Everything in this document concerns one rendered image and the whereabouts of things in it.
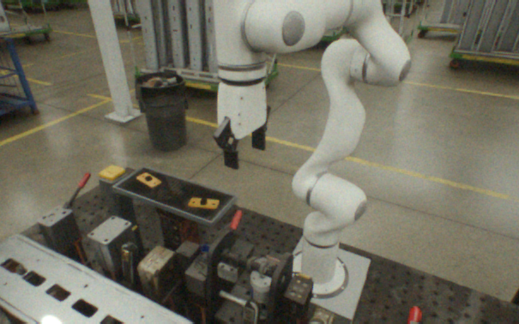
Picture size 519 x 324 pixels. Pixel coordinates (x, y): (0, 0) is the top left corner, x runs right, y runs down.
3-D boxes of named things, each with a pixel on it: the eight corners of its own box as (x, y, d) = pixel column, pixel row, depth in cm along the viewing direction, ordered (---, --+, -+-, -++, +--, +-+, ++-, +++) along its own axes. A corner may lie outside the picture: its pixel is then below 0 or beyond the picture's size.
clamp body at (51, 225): (63, 294, 125) (27, 220, 106) (88, 272, 134) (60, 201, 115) (81, 304, 122) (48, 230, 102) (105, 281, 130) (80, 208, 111)
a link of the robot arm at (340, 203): (317, 217, 119) (322, 161, 106) (365, 244, 108) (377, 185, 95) (295, 235, 112) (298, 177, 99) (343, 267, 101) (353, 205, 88)
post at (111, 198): (123, 268, 135) (95, 178, 112) (136, 255, 141) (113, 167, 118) (137, 275, 132) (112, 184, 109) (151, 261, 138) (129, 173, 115)
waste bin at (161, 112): (135, 147, 361) (120, 81, 323) (168, 129, 402) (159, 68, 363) (171, 159, 341) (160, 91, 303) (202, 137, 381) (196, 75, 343)
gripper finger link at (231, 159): (224, 133, 62) (226, 164, 65) (213, 140, 60) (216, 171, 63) (238, 137, 61) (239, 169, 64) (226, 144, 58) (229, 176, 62)
